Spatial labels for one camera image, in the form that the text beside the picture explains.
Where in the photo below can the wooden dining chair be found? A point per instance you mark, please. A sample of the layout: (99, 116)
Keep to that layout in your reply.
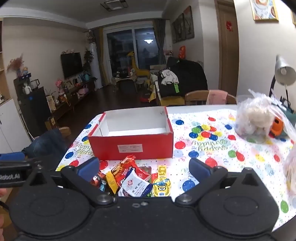
(196, 97)

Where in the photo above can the yellow cartoon jelly packet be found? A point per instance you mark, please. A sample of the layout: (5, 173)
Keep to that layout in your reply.
(161, 188)

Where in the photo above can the black jacket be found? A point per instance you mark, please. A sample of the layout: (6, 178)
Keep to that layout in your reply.
(189, 76)

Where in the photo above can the yellow curtain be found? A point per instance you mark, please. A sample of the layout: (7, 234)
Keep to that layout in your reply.
(103, 58)

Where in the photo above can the dried flowers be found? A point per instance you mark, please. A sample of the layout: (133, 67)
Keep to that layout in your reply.
(16, 63)

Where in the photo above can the television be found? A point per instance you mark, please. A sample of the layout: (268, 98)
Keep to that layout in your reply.
(71, 64)

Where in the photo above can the black cabinet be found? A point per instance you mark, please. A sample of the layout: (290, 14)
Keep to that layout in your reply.
(34, 109)

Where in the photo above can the clear plastic bag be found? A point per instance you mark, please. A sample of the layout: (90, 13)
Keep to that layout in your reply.
(291, 171)

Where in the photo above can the brown wooden door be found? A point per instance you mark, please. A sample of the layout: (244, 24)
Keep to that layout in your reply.
(227, 58)

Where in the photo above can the red door decoration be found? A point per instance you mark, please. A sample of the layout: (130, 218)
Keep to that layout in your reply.
(229, 25)

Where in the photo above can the tall white air conditioner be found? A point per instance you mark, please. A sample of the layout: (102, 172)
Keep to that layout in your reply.
(95, 67)

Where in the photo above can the ceiling air vent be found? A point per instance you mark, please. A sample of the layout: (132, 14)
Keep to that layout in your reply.
(114, 4)

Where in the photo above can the gold framed picture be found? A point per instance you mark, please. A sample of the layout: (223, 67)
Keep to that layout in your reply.
(263, 9)

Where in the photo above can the yellow snack packet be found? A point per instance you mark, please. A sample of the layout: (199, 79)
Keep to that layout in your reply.
(111, 182)

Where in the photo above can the red cardboard box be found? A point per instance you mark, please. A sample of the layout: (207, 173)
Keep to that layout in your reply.
(143, 148)

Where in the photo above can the red ornament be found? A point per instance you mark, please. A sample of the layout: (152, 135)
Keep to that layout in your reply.
(182, 52)

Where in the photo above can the potted plant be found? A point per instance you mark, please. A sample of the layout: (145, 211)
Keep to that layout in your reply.
(88, 59)

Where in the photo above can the grey desk lamp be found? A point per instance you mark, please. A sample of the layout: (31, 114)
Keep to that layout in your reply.
(283, 70)

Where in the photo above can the orange toy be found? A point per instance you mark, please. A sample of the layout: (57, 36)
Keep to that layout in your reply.
(276, 127)

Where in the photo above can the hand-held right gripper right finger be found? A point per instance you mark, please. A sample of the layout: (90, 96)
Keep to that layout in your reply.
(198, 168)

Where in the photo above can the white cloth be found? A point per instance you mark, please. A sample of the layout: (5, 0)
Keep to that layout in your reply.
(170, 77)

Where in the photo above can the grey curtain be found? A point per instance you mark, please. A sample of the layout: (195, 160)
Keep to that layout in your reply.
(159, 39)

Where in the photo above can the white cabinet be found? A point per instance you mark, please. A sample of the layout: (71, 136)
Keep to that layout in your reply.
(9, 129)

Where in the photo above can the coffee table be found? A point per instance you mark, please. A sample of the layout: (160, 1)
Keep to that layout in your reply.
(124, 81)

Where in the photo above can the dark television stand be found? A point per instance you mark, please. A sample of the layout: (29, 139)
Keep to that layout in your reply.
(74, 99)

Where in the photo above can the blue denim jeans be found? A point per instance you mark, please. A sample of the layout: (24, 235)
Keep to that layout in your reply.
(46, 143)

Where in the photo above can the white blue-edged snack packet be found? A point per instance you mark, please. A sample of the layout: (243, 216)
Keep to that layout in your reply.
(134, 185)

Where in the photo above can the shiny brown candy wrapper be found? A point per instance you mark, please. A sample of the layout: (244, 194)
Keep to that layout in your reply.
(96, 179)

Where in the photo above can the dark framed wall picture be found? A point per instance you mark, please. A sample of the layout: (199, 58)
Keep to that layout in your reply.
(180, 26)
(188, 22)
(173, 32)

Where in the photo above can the small blue candy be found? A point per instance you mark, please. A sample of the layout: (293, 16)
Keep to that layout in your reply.
(103, 187)

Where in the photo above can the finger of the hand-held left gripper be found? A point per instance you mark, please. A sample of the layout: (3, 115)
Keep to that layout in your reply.
(11, 156)

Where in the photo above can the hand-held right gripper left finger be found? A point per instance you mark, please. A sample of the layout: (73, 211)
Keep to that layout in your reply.
(89, 168)

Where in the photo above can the wooden chair with jeans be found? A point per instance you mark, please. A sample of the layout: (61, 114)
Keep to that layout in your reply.
(64, 132)

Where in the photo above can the balloon print tablecloth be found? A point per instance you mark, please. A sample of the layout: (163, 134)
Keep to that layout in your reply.
(208, 150)

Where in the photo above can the pink towel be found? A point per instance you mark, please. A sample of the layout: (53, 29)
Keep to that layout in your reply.
(216, 97)

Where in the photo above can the glass sliding door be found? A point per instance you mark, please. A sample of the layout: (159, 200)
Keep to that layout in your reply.
(122, 53)

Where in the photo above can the yellow giraffe toy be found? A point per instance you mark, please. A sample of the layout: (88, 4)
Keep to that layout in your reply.
(136, 69)

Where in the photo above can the plastic bag with white plush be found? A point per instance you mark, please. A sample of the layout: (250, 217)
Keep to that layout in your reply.
(254, 115)

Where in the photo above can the red snack packet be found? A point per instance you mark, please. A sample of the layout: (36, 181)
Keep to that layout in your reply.
(123, 168)

